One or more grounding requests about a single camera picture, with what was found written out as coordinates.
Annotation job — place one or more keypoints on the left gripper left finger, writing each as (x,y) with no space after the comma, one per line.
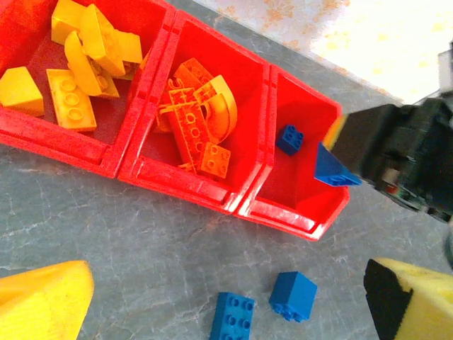
(42,304)

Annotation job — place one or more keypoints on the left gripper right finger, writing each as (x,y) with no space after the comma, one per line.
(424,304)

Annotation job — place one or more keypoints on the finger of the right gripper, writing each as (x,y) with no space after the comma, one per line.
(371,141)

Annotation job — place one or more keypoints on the blue sloped lego block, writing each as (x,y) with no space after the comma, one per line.
(334,170)

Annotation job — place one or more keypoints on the small blue lego brick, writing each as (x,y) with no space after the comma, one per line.
(290,140)

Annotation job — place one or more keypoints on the orange curved lego piece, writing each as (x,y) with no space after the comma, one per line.
(226,106)

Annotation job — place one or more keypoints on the small orange lego brick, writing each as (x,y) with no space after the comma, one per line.
(216,160)

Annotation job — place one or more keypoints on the orange long lego plate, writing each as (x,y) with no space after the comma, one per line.
(187,124)

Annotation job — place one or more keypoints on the yellow long lego brick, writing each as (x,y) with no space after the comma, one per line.
(79,71)
(72,106)
(106,42)

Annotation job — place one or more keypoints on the yellow sloped lego block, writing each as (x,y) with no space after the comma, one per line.
(19,92)
(65,19)

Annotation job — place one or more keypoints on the red plastic bin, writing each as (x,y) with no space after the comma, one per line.
(35,131)
(293,187)
(226,63)

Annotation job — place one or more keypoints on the floral patterned backdrop cloth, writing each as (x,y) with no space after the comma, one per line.
(354,35)

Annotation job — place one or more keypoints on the blue long lego brick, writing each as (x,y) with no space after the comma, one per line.
(231,317)

